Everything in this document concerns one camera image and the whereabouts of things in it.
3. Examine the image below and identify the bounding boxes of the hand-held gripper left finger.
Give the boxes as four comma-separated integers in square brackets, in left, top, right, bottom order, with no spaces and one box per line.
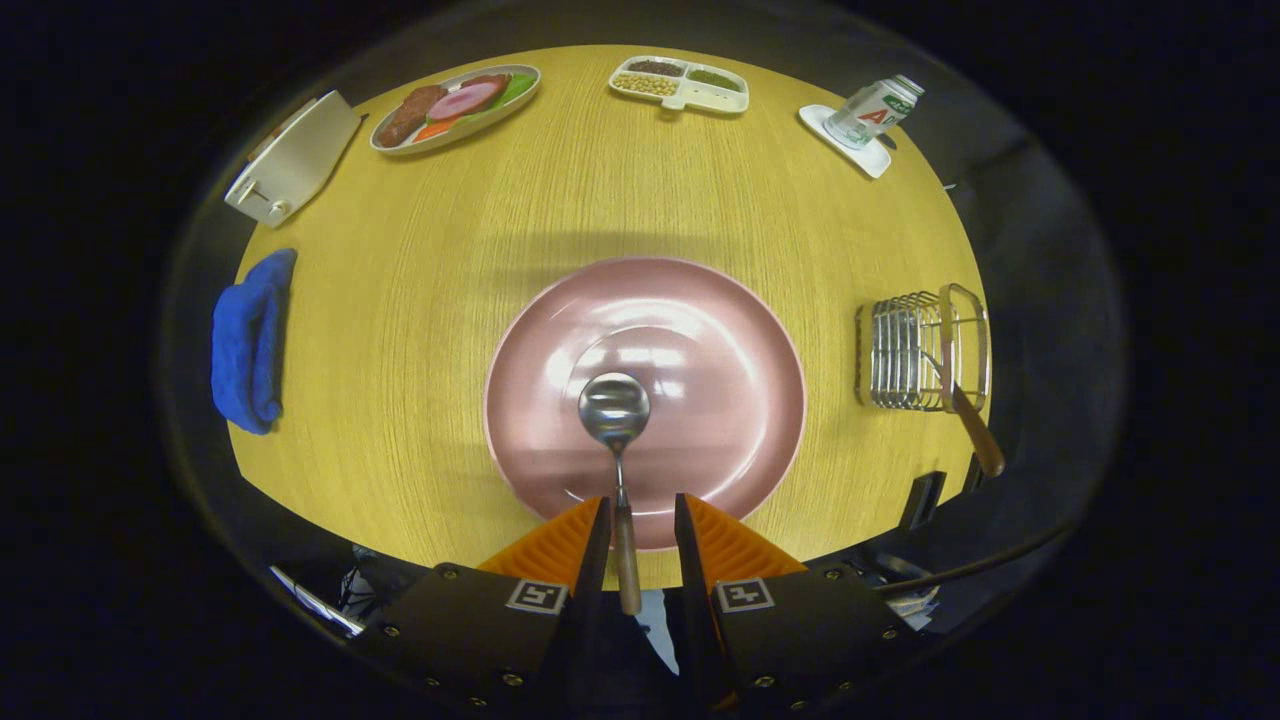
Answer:
[350,495,613,713]

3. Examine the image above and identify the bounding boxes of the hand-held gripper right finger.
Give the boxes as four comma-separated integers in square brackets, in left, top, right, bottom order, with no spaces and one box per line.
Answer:
[674,492,926,713]

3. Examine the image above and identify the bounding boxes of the metal spoon with wooden handle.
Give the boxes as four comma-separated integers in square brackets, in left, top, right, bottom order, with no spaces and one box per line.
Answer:
[578,372,652,616]

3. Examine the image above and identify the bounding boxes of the metal fork with wooden handle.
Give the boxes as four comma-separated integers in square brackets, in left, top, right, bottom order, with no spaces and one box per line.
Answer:
[925,335,1007,479]

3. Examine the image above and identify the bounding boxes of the pink round plate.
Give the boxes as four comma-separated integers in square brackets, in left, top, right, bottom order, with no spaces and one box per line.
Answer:
[483,257,808,551]

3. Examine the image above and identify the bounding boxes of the blue cloth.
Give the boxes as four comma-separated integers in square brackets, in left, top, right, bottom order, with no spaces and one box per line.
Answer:
[210,248,298,436]

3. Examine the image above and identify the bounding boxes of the white square coaster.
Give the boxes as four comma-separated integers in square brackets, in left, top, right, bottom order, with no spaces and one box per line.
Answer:
[798,104,893,180]

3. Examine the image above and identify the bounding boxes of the grey oval food plate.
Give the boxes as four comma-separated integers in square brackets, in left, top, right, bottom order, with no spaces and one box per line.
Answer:
[369,64,542,157]

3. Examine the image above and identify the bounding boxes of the white divided tray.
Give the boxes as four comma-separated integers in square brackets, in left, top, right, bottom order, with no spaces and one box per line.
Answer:
[608,56,751,115]

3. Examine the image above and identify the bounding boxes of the pink ham slice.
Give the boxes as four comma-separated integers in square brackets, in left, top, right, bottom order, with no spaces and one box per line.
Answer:
[427,80,504,123]

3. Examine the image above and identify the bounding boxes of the brown meat patty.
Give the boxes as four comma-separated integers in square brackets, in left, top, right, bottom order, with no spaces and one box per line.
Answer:
[377,85,448,148]

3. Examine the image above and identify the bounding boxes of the white plastic drink bottle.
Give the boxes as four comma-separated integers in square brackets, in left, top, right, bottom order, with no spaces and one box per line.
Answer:
[824,74,926,151]

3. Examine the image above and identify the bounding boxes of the white toaster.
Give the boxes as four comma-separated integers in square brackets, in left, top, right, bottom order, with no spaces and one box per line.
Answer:
[224,90,363,229]

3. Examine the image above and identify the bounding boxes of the black cable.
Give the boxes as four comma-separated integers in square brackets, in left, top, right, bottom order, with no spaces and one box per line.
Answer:
[880,515,1089,598]

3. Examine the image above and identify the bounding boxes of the metal wire cutlery rack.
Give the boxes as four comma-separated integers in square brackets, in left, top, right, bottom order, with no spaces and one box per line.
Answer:
[855,283,992,413]

